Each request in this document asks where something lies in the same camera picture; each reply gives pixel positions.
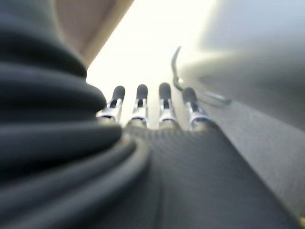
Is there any silver left robot leg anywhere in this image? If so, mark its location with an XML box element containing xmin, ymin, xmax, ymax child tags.
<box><xmin>181</xmin><ymin>0</ymin><xmax>305</xmax><ymax>134</ymax></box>

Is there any thin grey cable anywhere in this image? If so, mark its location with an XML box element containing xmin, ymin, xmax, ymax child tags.
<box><xmin>170</xmin><ymin>45</ymin><xmax>185</xmax><ymax>93</ymax></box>

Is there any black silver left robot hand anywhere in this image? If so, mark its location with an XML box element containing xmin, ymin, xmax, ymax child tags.
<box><xmin>95</xmin><ymin>82</ymin><xmax>301</xmax><ymax>229</ymax></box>

